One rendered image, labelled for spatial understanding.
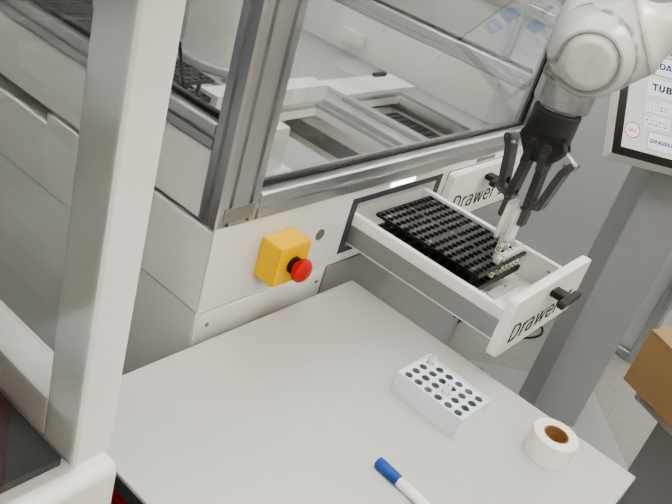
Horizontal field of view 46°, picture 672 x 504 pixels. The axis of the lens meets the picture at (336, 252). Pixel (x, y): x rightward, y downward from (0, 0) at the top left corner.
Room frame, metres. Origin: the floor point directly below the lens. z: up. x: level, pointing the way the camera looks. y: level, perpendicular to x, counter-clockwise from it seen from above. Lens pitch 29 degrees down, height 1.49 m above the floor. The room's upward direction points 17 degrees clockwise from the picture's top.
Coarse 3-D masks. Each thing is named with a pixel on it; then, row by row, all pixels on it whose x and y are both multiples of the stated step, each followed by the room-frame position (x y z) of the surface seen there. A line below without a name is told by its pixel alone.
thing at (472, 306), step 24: (408, 192) 1.41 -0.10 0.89; (432, 192) 1.45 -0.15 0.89; (360, 216) 1.25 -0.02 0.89; (360, 240) 1.23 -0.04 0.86; (384, 240) 1.21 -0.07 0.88; (384, 264) 1.20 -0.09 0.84; (408, 264) 1.17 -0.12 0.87; (432, 264) 1.15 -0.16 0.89; (528, 264) 1.32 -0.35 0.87; (552, 264) 1.30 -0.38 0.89; (432, 288) 1.14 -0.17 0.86; (456, 288) 1.12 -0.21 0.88; (456, 312) 1.11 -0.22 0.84; (480, 312) 1.09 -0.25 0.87
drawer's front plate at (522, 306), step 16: (560, 272) 1.20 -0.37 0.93; (576, 272) 1.24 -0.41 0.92; (528, 288) 1.11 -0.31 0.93; (544, 288) 1.13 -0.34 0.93; (576, 288) 1.29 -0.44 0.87; (512, 304) 1.05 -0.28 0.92; (528, 304) 1.09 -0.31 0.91; (544, 304) 1.16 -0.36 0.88; (512, 320) 1.06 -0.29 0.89; (544, 320) 1.20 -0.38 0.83; (496, 336) 1.06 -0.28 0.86; (512, 336) 1.09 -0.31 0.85; (496, 352) 1.05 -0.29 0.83
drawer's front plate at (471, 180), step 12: (516, 156) 1.72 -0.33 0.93; (468, 168) 1.55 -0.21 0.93; (480, 168) 1.57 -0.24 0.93; (492, 168) 1.62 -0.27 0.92; (516, 168) 1.73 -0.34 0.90; (456, 180) 1.49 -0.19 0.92; (468, 180) 1.54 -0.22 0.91; (480, 180) 1.59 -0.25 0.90; (444, 192) 1.49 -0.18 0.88; (456, 192) 1.51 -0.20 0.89; (468, 192) 1.56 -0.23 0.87; (492, 192) 1.66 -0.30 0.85; (456, 204) 1.53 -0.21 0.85; (480, 204) 1.63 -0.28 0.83
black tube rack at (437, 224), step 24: (384, 216) 1.26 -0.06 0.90; (408, 216) 1.29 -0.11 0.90; (432, 216) 1.33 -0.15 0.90; (456, 216) 1.36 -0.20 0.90; (408, 240) 1.26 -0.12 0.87; (432, 240) 1.23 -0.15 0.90; (456, 240) 1.26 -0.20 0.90; (480, 240) 1.29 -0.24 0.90; (456, 264) 1.17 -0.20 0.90; (480, 264) 1.19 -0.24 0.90; (480, 288) 1.18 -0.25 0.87
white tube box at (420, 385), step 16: (416, 368) 1.00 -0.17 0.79; (432, 368) 1.01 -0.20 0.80; (448, 368) 1.02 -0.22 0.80; (400, 384) 0.96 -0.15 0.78; (416, 384) 0.95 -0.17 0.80; (432, 384) 0.97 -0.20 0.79; (464, 384) 0.99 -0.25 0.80; (416, 400) 0.95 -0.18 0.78; (432, 400) 0.93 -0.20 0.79; (448, 400) 0.94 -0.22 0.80; (464, 400) 0.95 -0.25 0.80; (480, 400) 0.97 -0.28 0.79; (432, 416) 0.93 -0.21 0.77; (448, 416) 0.91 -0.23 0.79; (464, 416) 0.92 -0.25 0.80; (480, 416) 0.96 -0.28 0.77; (448, 432) 0.91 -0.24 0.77
